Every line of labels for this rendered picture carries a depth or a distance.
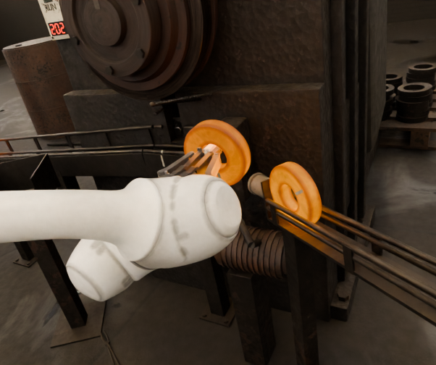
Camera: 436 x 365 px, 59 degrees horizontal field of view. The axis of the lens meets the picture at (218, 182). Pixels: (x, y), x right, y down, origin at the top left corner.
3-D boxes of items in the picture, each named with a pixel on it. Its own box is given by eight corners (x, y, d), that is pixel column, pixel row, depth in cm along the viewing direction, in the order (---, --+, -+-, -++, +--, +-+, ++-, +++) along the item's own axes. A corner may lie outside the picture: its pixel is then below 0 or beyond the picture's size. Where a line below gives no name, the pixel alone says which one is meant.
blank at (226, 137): (181, 121, 87) (173, 127, 85) (241, 115, 79) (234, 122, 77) (202, 179, 94) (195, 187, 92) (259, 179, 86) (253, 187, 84)
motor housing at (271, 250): (249, 332, 143) (227, 214, 117) (308, 350, 132) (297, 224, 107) (235, 362, 133) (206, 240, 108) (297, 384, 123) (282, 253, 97)
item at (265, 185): (291, 208, 100) (284, 171, 96) (292, 209, 100) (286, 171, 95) (267, 220, 98) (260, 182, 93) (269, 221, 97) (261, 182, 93)
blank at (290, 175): (299, 227, 95) (288, 233, 94) (271, 171, 97) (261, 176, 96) (333, 217, 81) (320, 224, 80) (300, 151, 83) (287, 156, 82)
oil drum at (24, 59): (68, 117, 440) (38, 36, 398) (106, 118, 412) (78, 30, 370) (25, 139, 396) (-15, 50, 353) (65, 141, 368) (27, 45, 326)
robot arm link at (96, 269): (146, 250, 71) (193, 235, 62) (88, 316, 60) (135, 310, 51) (109, 204, 68) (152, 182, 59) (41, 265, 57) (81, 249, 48)
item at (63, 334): (49, 312, 170) (-28, 168, 136) (109, 298, 171) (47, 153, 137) (37, 351, 152) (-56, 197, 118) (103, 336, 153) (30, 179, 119)
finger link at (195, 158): (180, 192, 75) (174, 191, 76) (206, 163, 84) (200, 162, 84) (176, 175, 73) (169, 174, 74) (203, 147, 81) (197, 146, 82)
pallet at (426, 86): (257, 140, 295) (250, 83, 274) (292, 103, 354) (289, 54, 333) (437, 150, 235) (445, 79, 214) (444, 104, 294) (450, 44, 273)
